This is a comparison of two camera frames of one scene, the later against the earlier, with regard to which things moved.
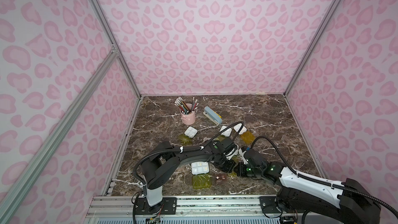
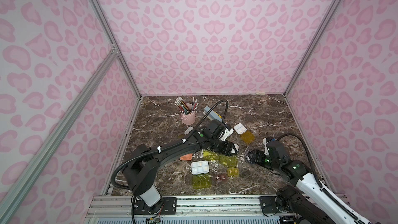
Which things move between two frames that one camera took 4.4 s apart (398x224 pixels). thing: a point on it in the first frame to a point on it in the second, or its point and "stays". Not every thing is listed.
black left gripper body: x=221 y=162 to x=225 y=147
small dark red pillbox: x=222 y=177 stays
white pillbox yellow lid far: x=247 y=137 stays
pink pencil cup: x=188 y=119 stays
